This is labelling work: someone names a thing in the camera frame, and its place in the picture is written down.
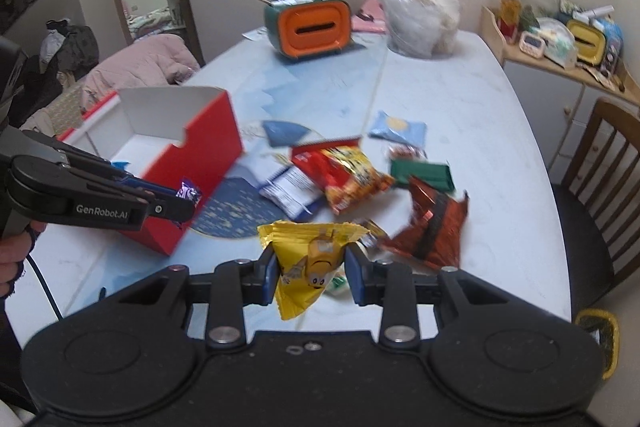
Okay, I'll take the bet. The purple candy wrapper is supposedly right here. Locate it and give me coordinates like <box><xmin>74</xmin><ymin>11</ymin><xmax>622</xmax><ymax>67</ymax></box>
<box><xmin>177</xmin><ymin>179</ymin><xmax>203</xmax><ymax>208</ymax></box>

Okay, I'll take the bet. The black cable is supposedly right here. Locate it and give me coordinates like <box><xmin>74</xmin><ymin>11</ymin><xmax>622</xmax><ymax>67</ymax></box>
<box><xmin>25</xmin><ymin>252</ymin><xmax>63</xmax><ymax>320</ymax></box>

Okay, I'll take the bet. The blue white snack packet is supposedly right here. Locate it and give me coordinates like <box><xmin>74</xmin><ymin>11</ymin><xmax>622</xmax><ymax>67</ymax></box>
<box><xmin>235</xmin><ymin>152</ymin><xmax>326</xmax><ymax>222</ymax></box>

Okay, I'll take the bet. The light blue cookie packet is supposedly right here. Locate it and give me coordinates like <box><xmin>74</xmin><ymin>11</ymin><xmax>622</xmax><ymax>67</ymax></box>
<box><xmin>369</xmin><ymin>110</ymin><xmax>427</xmax><ymax>145</ymax></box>

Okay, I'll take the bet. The person's left hand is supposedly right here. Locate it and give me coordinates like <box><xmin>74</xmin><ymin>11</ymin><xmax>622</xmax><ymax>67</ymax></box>
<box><xmin>0</xmin><ymin>227</ymin><xmax>37</xmax><ymax>299</ymax></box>

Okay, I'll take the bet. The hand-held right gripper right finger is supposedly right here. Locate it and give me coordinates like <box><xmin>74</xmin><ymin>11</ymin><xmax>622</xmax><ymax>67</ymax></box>
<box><xmin>344</xmin><ymin>244</ymin><xmax>506</xmax><ymax>351</ymax></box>

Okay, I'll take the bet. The yellow rimmed black basket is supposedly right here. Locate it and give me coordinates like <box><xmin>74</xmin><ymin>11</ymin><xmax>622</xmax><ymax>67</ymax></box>
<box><xmin>575</xmin><ymin>308</ymin><xmax>620</xmax><ymax>380</ymax></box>

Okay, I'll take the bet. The yellow snack packet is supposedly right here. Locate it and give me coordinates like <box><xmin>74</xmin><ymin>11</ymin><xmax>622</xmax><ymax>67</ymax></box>
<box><xmin>257</xmin><ymin>221</ymin><xmax>370</xmax><ymax>321</ymax></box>

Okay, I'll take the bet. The dark green snack packet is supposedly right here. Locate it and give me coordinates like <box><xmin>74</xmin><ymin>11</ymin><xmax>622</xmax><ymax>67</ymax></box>
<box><xmin>390</xmin><ymin>158</ymin><xmax>455</xmax><ymax>194</ymax></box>

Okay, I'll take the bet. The round blue placemat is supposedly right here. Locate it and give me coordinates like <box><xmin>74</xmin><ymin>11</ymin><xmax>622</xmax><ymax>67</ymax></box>
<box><xmin>187</xmin><ymin>119</ymin><xmax>326</xmax><ymax>240</ymax></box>

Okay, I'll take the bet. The beige side cabinet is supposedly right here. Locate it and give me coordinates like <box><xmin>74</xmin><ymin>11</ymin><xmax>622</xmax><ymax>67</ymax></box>
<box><xmin>481</xmin><ymin>4</ymin><xmax>640</xmax><ymax>172</ymax></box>

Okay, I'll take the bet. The yellow tissue box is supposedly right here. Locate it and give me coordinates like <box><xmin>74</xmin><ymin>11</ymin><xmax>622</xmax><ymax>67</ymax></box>
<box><xmin>565</xmin><ymin>19</ymin><xmax>608</xmax><ymax>65</ymax></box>

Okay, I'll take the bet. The small red clear packet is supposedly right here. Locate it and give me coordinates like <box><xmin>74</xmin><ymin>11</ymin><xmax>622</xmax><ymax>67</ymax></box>
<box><xmin>382</xmin><ymin>142</ymin><xmax>428</xmax><ymax>162</ymax></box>

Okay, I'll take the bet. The red cardboard box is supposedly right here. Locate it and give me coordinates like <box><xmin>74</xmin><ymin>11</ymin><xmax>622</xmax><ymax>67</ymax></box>
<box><xmin>55</xmin><ymin>87</ymin><xmax>244</xmax><ymax>256</ymax></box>

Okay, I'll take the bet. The white tissue pack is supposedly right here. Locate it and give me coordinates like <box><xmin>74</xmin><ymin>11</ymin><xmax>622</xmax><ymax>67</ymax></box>
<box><xmin>537</xmin><ymin>19</ymin><xmax>578</xmax><ymax>68</ymax></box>

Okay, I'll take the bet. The red yellow chips bag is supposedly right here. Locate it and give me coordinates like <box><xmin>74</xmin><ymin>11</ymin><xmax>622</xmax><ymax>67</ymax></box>
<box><xmin>290</xmin><ymin>137</ymin><xmax>396</xmax><ymax>215</ymax></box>

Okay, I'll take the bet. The orange green tissue box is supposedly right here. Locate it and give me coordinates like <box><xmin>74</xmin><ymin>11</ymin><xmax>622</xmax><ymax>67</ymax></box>
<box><xmin>263</xmin><ymin>0</ymin><xmax>352</xmax><ymax>60</ymax></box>

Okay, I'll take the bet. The wooden chair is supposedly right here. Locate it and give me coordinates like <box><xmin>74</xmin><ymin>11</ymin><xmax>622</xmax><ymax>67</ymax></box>
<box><xmin>550</xmin><ymin>97</ymin><xmax>640</xmax><ymax>308</ymax></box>

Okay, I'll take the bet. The clear plastic bag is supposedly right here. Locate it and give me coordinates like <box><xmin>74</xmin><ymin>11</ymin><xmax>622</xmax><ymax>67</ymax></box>
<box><xmin>378</xmin><ymin>0</ymin><xmax>462</xmax><ymax>58</ymax></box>

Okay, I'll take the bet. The small white green packet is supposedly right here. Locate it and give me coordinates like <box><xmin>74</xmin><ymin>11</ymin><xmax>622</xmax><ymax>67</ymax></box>
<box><xmin>327</xmin><ymin>274</ymin><xmax>351</xmax><ymax>297</ymax></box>

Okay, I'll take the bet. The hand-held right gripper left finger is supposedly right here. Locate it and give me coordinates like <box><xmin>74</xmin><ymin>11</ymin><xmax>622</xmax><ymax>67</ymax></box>
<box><xmin>100</xmin><ymin>247</ymin><xmax>279</xmax><ymax>351</ymax></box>

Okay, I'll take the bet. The brown red foil packet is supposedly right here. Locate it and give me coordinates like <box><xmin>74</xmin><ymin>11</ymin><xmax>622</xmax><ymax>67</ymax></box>
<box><xmin>380</xmin><ymin>177</ymin><xmax>471</xmax><ymax>270</ymax></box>

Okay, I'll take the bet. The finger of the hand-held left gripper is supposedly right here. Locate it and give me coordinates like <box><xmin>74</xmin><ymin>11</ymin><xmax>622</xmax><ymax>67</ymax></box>
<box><xmin>146</xmin><ymin>196</ymin><xmax>197</xmax><ymax>225</ymax></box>
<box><xmin>20</xmin><ymin>129</ymin><xmax>177</xmax><ymax>198</ymax></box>

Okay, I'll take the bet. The pink paper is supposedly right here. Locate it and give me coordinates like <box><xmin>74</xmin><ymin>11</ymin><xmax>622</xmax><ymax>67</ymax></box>
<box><xmin>350</xmin><ymin>0</ymin><xmax>388</xmax><ymax>34</ymax></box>

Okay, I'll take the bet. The pink padded jacket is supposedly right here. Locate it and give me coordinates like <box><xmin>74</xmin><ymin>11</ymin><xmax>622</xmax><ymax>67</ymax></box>
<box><xmin>82</xmin><ymin>33</ymin><xmax>201</xmax><ymax>108</ymax></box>

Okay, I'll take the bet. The dark clothes heap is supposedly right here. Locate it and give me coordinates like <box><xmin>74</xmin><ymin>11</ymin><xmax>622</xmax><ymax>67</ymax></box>
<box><xmin>10</xmin><ymin>19</ymin><xmax>98</xmax><ymax>128</ymax></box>

